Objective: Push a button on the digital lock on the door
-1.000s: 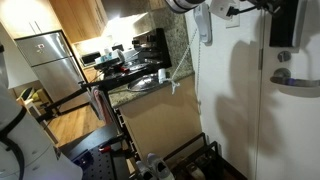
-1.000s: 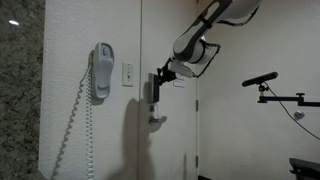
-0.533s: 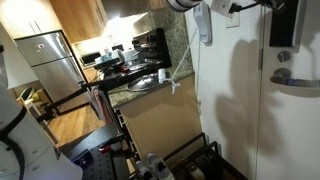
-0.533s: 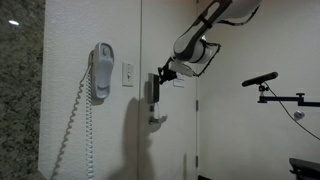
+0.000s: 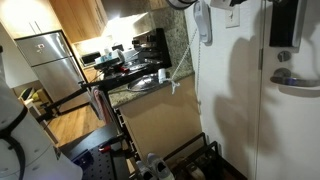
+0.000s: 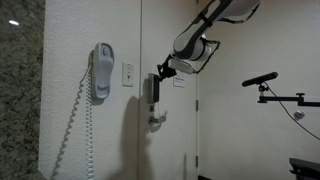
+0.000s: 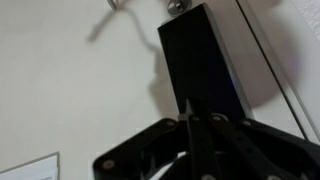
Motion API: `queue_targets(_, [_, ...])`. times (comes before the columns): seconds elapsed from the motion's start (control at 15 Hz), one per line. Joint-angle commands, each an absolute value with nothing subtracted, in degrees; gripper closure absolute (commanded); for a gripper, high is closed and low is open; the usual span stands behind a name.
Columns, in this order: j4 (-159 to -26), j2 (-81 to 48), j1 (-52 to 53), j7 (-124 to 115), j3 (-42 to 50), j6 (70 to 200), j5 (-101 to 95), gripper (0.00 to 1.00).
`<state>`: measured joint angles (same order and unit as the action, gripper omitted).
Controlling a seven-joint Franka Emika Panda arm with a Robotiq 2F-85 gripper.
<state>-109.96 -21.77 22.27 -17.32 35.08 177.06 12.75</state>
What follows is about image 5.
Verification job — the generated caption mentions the white coiled phone cord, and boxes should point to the white coiled phone cord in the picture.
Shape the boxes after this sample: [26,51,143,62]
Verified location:
[170,28,203,114]

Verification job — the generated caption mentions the stainless steel fridge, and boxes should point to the stainless steel fridge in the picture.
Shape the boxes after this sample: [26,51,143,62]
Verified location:
[14,30,91,113]

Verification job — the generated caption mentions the pink towel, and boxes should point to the pink towel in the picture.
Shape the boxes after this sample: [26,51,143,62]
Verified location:
[90,86,116,125]

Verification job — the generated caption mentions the brown shoe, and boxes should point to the brown shoe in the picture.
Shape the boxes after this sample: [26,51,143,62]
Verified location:
[185,162,207,180]

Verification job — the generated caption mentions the silver door strike plate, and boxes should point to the silver door strike plate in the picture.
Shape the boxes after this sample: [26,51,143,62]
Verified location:
[258,48,264,71]

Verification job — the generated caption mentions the white door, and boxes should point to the white door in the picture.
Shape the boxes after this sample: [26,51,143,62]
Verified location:
[254,0,320,180]

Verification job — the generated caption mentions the black stereo camera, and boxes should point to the black stereo camera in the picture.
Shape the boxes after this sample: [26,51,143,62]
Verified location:
[93,58,125,71]

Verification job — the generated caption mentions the black digital door lock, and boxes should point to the black digital door lock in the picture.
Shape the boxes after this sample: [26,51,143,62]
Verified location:
[269,0,308,48]

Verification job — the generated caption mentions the white wall phone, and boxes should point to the white wall phone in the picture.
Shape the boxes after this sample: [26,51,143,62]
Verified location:
[193,0,213,46]

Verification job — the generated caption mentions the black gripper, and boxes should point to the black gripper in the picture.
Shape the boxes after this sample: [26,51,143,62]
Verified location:
[229,0,248,8]

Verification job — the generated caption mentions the red handled clamp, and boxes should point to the red handled clamp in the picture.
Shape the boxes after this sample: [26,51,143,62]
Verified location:
[98,139,123,155]

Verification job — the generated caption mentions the beige base cabinet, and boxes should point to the beige base cabinet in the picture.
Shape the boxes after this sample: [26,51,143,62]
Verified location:
[114,74,203,168]

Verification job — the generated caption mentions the wooden upper cabinet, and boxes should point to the wooden upper cabinet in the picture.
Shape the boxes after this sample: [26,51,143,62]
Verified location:
[49,0,109,44]

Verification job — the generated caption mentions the black shoe rack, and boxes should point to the black shoe rack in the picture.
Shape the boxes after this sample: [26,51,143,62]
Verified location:
[163,132,248,180]

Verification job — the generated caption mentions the blue grey sneaker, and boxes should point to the blue grey sneaker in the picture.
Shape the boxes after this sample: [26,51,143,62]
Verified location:
[147,152,175,180]
[134,159,155,180]

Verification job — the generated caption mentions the black toaster oven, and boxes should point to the black toaster oven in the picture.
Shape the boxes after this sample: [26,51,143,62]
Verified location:
[80,51,103,67]

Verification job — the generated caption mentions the silver deadbolt thumb turn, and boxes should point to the silver deadbolt thumb turn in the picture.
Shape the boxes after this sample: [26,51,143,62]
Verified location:
[277,50,292,63]

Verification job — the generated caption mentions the small white bottle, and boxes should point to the small white bottle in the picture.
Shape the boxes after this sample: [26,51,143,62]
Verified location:
[157,68,168,85]

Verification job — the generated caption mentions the pale upper cabinet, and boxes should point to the pale upper cabinet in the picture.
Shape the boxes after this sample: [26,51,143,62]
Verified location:
[0,0,63,40]

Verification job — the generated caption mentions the silver lever door handle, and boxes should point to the silver lever door handle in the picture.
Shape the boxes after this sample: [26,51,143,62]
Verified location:
[269,67,320,88]

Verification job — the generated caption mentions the black perforated table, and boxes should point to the black perforated table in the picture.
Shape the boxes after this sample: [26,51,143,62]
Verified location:
[59,123,134,180]

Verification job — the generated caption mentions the black coffee machine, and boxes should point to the black coffee machine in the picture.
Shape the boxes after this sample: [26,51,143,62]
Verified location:
[131,27,173,70]

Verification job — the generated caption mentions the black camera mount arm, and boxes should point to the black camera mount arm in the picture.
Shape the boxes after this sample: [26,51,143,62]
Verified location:
[35,64,156,161]

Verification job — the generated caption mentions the granite countertop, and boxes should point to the granite countertop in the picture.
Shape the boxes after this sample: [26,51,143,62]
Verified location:
[108,68,196,108]

